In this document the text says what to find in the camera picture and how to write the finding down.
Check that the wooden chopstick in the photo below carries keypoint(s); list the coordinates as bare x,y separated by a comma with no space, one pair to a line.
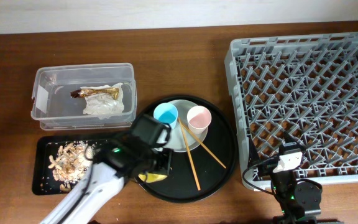
190,159
201,143

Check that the black round tray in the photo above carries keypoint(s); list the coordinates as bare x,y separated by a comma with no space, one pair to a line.
179,186

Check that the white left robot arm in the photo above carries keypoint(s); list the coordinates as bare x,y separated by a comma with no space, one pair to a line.
97,187

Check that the gold foil wrapper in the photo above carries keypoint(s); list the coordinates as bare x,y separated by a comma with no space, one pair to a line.
113,91

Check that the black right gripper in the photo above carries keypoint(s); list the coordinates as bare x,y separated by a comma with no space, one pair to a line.
253,157

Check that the clear plastic bin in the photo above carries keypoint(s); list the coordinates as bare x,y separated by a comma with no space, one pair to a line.
55,109

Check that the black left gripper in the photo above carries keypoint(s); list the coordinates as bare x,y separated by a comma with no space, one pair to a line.
155,165

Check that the pink cup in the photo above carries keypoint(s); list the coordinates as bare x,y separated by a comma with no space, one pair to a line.
198,118

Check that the light blue cup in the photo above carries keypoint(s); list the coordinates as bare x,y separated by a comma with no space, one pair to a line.
166,113

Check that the white paper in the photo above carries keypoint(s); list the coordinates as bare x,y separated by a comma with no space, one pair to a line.
104,103

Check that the food scraps pile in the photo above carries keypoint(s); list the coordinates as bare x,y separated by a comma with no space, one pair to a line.
70,163

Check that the black rectangular tray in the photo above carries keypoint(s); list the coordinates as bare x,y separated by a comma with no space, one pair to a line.
43,181

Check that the yellow bowl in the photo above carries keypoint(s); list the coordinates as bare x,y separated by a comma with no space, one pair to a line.
150,177

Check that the grey dishwasher rack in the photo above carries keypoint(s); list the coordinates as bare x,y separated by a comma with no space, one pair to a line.
306,85

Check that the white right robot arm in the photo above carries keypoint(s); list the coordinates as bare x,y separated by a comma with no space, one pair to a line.
299,199

